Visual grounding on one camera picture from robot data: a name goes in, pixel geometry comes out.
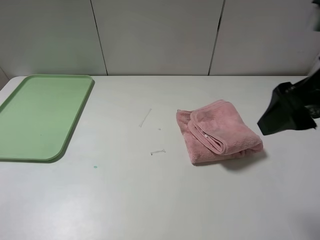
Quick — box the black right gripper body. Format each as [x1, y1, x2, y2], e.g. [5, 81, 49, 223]
[257, 72, 320, 136]

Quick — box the pink fleece towel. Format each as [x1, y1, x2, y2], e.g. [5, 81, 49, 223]
[176, 100, 264, 165]

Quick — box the green plastic tray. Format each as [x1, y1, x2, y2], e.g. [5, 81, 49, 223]
[0, 74, 95, 163]

